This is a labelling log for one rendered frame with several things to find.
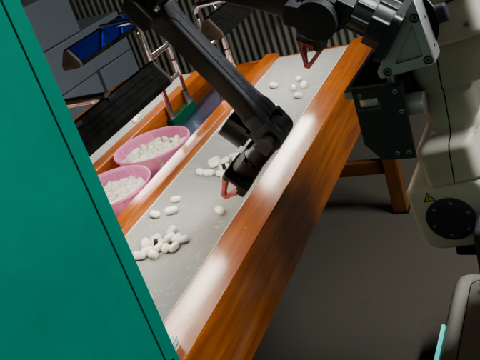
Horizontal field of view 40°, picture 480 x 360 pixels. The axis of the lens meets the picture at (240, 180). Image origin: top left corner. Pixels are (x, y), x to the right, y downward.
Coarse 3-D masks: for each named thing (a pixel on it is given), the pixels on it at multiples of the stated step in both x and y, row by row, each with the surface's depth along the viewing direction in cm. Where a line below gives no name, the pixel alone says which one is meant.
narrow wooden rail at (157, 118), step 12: (192, 84) 275; (204, 84) 284; (168, 96) 265; (180, 96) 265; (192, 96) 274; (156, 108) 256; (144, 120) 247; (156, 120) 249; (132, 132) 239; (144, 132) 241; (120, 144) 231; (108, 156) 224; (96, 168) 217; (108, 168) 221
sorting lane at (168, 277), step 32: (288, 64) 263; (320, 64) 251; (288, 96) 230; (192, 160) 205; (192, 192) 185; (160, 224) 173; (192, 224) 168; (224, 224) 163; (160, 256) 158; (192, 256) 154; (160, 288) 146
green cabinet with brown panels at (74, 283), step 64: (0, 0) 81; (0, 64) 80; (0, 128) 79; (64, 128) 89; (0, 192) 78; (64, 192) 88; (0, 256) 77; (64, 256) 87; (128, 256) 99; (0, 320) 77; (64, 320) 86; (128, 320) 98
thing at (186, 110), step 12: (120, 12) 258; (108, 24) 244; (120, 24) 242; (132, 24) 240; (144, 36) 242; (144, 48) 243; (168, 48) 257; (180, 72) 262; (180, 84) 264; (168, 108) 253; (180, 108) 264; (192, 108) 267; (168, 120) 255; (180, 120) 258
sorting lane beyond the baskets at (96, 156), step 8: (176, 80) 292; (168, 88) 285; (160, 96) 277; (152, 104) 271; (144, 112) 264; (128, 128) 253; (112, 136) 250; (120, 136) 247; (104, 144) 244; (112, 144) 241; (96, 152) 239; (104, 152) 236
